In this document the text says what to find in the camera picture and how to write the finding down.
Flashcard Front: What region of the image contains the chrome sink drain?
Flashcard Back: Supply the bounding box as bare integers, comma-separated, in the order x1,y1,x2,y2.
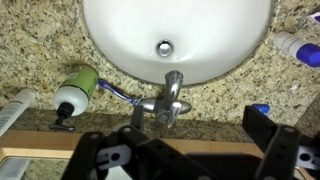
155,39,175,58

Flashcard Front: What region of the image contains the blue bottle cap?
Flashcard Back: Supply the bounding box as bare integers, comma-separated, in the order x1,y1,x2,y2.
251,103,271,116

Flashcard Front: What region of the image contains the small white blue-capped bottle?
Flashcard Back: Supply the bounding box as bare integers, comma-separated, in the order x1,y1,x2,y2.
272,30,320,69

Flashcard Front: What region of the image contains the small purple white tube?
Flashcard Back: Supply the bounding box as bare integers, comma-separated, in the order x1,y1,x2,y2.
307,11,320,25

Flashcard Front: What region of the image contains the green soap pump bottle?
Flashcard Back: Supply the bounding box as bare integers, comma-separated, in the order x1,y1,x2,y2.
48,64,100,132

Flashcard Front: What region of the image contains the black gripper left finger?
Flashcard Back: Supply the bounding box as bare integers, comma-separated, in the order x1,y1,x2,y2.
61,104,158,180

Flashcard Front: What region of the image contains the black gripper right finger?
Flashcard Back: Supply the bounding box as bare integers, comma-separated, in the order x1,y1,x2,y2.
241,104,320,180

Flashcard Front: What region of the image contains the wood-framed mirror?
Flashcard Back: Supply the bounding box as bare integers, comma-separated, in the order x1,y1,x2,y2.
0,129,320,180

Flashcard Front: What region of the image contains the chrome tap faucet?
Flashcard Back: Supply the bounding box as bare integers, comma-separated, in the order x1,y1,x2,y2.
134,69,193,130

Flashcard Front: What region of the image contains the white toothpaste tube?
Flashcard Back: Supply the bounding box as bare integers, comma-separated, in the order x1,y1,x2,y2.
0,87,38,138

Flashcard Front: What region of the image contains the blue toothbrush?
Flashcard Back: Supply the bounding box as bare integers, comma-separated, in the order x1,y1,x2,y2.
97,78,144,106

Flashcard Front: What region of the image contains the white oval sink basin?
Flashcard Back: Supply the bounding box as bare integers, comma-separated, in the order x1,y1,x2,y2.
81,0,273,86

